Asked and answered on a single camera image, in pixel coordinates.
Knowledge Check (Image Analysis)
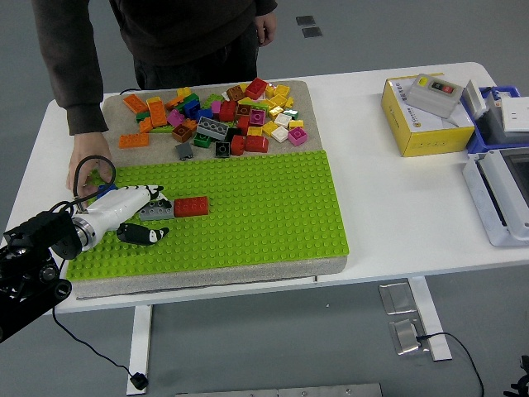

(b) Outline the person's left hand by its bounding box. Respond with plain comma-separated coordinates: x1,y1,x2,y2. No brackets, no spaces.
255,12,278,46

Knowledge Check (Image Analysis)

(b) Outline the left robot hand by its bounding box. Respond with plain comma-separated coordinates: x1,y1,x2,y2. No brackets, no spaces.
84,184,173,249

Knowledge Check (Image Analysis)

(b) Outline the person's right hand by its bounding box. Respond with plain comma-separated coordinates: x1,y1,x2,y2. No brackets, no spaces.
67,131,117,200

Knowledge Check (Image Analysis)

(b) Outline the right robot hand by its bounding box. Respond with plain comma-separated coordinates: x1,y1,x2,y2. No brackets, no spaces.
503,354,529,397

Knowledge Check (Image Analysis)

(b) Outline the light grey long brick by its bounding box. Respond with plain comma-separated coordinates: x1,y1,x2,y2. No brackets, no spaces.
139,200,177,222

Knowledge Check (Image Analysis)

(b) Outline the orange long brick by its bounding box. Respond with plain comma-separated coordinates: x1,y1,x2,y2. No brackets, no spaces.
118,132,150,149
148,100,169,127
122,93,149,114

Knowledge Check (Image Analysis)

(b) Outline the green studded baseplate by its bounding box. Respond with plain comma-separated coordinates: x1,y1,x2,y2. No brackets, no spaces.
65,149,351,283

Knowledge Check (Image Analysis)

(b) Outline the red long brick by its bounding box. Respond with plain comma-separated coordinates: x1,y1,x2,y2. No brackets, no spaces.
173,195,210,218

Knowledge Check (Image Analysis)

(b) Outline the dark grey long brick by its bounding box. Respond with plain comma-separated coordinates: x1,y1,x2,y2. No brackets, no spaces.
196,116,230,141

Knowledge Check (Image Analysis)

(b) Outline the person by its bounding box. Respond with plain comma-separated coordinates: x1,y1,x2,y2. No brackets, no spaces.
31,0,279,200

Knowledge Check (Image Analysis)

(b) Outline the white table leg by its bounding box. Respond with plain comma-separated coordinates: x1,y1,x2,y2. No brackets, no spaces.
126,304,154,396
407,275,454,362

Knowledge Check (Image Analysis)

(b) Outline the grey-brown foam mat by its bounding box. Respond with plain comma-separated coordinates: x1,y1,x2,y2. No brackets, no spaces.
73,79,348,301

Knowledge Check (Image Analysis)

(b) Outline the silver floor patch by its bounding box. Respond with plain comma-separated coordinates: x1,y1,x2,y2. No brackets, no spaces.
388,317,431,356
379,281,414,316

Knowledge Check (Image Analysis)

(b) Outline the yellow cardboard box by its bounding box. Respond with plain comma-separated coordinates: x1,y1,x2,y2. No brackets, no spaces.
380,75,475,158

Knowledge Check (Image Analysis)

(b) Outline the white plastic block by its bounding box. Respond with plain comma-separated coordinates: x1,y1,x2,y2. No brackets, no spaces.
460,79,488,121

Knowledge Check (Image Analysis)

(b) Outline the blue plastic bin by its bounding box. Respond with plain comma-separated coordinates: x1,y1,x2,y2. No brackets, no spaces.
466,84,529,160

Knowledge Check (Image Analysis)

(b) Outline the metal floor strip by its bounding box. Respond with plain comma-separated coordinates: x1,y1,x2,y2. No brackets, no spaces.
175,382,384,397

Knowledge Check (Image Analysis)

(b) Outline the grey plastic box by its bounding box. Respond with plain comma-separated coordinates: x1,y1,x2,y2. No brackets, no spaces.
481,88,529,146

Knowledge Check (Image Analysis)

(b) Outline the thin black cable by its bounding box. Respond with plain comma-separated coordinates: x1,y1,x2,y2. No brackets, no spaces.
415,332,485,397

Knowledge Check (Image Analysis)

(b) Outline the grey push-button switch box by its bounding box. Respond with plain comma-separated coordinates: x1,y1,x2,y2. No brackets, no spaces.
407,73,464,119

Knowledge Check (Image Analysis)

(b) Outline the black power cord with plug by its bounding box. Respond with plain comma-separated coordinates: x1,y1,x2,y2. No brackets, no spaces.
51,88,149,390

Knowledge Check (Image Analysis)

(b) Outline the white electrical enclosure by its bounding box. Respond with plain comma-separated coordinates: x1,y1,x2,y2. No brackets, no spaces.
461,146,529,248

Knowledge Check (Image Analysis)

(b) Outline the white wall socket plate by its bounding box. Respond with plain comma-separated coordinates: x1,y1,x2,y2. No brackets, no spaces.
499,97,529,133

